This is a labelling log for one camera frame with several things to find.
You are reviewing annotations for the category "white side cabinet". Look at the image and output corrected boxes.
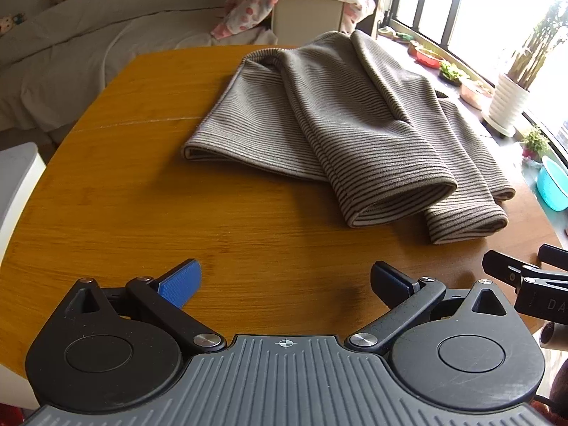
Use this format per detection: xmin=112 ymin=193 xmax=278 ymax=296
xmin=0 ymin=142 xmax=46 ymax=258

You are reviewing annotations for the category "brown striped knit sweater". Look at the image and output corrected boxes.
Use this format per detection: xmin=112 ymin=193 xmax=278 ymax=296
xmin=184 ymin=31 xmax=515 ymax=244

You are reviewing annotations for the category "pink rectangular planter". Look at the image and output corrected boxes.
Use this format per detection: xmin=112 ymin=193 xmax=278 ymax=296
xmin=459 ymin=79 xmax=494 ymax=111

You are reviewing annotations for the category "tall green palm plant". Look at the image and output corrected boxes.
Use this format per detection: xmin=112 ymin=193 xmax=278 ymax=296
xmin=506 ymin=3 xmax=567 ymax=91

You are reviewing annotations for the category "turquoise plastic basin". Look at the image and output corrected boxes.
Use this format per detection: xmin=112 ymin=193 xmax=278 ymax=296
xmin=537 ymin=156 xmax=568 ymax=212

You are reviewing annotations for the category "green leafy tray plant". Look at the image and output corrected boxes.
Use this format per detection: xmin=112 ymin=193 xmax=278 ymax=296
xmin=438 ymin=61 xmax=469 ymax=87

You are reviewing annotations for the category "small green potted plant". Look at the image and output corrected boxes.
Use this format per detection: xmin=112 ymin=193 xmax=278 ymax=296
xmin=521 ymin=127 xmax=550 ymax=163

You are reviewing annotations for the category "red bowl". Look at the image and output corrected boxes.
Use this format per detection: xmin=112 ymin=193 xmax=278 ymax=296
xmin=416 ymin=46 xmax=445 ymax=69

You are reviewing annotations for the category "white ribbed plant pot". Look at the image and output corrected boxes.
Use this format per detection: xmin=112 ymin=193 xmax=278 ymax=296
xmin=481 ymin=73 xmax=530 ymax=137

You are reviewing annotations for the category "beige covered sofa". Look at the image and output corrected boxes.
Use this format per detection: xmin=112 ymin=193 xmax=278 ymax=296
xmin=0 ymin=0 xmax=348 ymax=134

